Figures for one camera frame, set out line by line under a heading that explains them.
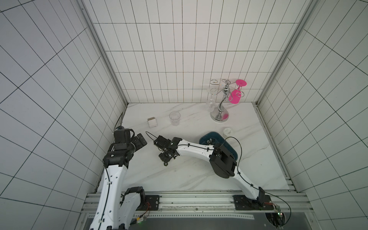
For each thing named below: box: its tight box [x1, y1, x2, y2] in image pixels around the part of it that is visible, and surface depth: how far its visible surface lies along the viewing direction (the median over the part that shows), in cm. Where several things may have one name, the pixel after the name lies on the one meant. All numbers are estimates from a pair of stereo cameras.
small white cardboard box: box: [147, 116, 158, 129], surface depth 109 cm
